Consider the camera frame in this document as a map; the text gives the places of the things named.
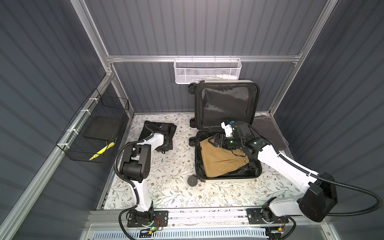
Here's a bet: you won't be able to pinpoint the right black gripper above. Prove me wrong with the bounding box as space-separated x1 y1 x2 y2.
207 133 242 150

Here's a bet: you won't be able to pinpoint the black t-shirt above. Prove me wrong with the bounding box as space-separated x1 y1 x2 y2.
139 121 177 154

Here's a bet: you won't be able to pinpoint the tan shorts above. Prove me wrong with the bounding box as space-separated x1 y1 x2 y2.
200 139 250 178

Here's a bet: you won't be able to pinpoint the black carry-on suitcase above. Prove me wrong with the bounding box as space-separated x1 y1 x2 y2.
188 80 263 186

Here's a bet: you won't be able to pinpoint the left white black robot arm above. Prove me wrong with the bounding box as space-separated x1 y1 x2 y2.
113 122 177 240

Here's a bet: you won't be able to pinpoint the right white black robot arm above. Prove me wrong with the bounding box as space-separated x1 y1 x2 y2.
208 121 383 223

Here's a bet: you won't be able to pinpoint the grey folded towel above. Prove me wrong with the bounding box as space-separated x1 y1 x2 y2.
253 116 289 151

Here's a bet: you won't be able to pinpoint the yellow black striped item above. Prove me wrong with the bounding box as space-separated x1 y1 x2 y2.
89 142 115 161

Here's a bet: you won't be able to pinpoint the white tube in basket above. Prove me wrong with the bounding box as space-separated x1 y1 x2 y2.
215 74 237 80

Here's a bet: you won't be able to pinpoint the black flat pad in basket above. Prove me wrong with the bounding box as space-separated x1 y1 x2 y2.
84 116 120 141

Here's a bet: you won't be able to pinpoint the white perforated vent panel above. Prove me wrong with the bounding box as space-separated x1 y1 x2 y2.
91 227 268 240

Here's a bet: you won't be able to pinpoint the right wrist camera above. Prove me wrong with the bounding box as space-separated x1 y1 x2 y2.
221 120 234 138

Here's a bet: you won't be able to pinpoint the white wire mesh basket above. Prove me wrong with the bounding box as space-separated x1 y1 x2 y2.
173 57 242 85

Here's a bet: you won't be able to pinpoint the black wire mesh basket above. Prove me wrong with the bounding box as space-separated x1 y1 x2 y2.
57 89 130 164

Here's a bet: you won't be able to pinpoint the aluminium front rail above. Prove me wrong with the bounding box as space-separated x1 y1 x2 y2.
86 205 328 230

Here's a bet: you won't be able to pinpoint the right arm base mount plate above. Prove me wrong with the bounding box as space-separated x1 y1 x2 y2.
246 208 289 225

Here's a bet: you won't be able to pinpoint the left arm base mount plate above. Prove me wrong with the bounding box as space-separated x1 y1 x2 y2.
126 210 169 228

